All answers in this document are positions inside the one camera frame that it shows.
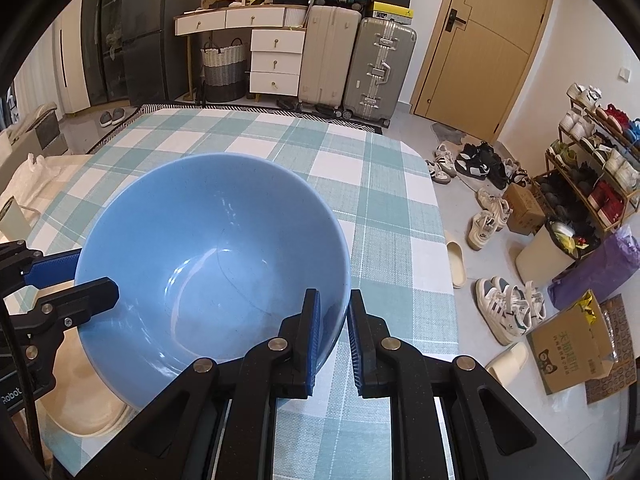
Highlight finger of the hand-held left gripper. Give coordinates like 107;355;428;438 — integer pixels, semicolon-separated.
10;277;120;346
0;240;83;288

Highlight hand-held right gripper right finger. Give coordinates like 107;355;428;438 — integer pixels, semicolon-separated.
347;289;591;480

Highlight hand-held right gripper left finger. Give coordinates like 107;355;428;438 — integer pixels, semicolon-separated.
117;288;322;480

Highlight cream plate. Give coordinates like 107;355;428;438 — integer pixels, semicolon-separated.
40;350;136;436

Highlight light blue bowl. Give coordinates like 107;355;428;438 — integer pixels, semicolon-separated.
75;154;352;411

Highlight pale green tumbler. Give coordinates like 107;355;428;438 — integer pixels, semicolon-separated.
0;195;41;241

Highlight white plastic bag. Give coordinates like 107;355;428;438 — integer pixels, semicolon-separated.
10;155;66;201

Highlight beige checked cloth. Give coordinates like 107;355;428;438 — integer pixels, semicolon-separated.
20;152;101;241

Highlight cream slide sandal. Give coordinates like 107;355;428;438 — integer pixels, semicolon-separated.
485;342;530;386
446;242;468;288

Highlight teal checked tablecloth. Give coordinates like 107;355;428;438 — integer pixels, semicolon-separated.
10;107;460;480

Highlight grey sofa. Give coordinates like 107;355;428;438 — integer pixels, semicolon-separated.
27;102;68;153

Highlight white green sneaker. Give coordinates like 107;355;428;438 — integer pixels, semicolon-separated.
475;277;521;346

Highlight beige sneaker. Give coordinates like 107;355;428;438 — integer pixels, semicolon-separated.
467;210;501;251
476;189;513;218

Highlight white striped sneaker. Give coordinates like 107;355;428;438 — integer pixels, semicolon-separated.
425;157;451;183
434;144;457;171

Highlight white waste bin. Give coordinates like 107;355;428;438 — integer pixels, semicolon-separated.
515;217;601;286

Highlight white wardrobe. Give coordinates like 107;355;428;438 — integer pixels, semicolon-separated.
52;5;91;113

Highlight small brown cardboard box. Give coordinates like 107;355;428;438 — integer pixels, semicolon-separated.
502;185;546;236

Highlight black white sneaker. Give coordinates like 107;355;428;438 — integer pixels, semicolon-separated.
455;152;488;181
470;142;516;191

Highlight cat print cardboard box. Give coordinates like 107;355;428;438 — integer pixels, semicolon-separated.
527;290;636;396

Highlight dark glass cabinet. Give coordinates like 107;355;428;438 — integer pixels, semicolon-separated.
80;0;132;106

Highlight patterned floor rug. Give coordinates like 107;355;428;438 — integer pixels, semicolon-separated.
87;103;386;156

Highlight grey floor cloth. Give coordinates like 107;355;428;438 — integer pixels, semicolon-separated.
431;122;466;146

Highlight yellow packet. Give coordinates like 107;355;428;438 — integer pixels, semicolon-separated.
575;292;601;326

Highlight purple plastic bag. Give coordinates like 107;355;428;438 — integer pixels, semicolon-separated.
547;225;640;311

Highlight dark grey refrigerator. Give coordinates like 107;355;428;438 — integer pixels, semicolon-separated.
121;0;208;106

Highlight woven laundry basket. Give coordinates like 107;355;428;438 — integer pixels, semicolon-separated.
201;37;247;103

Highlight brown patterned doormat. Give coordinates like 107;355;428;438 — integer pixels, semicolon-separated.
585;295;638;406

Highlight wooden shoe rack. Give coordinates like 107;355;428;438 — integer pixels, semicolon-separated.
544;82;640;233

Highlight silver suitcase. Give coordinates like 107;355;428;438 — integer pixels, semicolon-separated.
342;17;417;128

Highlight white drawer cabinet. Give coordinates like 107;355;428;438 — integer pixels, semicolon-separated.
248;29;306;97

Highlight beige suitcase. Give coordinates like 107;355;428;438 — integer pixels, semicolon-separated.
298;5;362;113

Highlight white dressing table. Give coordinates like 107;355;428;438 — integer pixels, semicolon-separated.
174;5;308;98

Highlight assorted sneakers collection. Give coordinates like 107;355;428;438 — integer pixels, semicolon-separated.
547;82;640;231

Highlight wooden door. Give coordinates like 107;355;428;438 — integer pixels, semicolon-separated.
410;0;558;145

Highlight yellow black shoe box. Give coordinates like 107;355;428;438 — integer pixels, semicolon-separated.
372;2;415;26

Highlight black cable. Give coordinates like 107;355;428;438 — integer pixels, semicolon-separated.
20;355;43;466

